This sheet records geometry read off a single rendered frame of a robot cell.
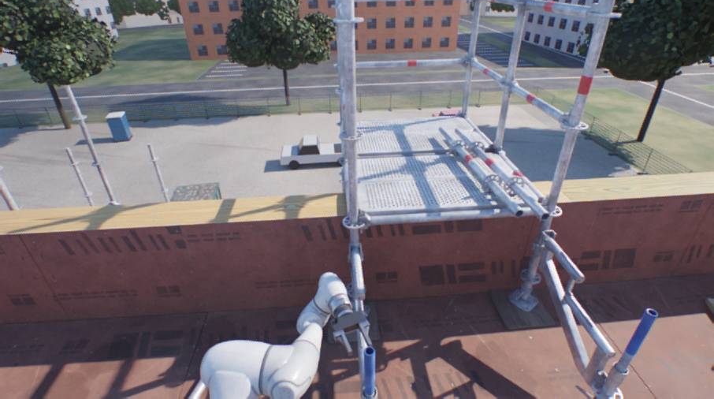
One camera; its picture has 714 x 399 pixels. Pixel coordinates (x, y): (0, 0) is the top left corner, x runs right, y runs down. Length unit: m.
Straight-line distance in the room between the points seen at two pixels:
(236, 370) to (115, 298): 1.72
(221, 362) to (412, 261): 1.45
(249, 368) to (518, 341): 1.73
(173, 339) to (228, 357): 1.45
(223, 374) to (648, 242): 2.64
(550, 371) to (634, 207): 1.10
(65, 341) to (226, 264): 1.10
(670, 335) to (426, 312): 1.44
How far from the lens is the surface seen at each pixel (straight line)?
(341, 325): 1.52
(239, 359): 1.17
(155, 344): 2.64
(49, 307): 3.07
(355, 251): 1.99
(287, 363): 1.14
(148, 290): 2.66
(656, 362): 2.78
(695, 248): 3.35
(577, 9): 2.09
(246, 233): 2.18
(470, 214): 2.06
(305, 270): 2.33
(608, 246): 2.87
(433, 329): 2.43
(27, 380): 2.89
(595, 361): 2.17
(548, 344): 2.56
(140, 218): 2.42
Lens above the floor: 1.89
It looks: 29 degrees down
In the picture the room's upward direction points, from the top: 1 degrees counter-clockwise
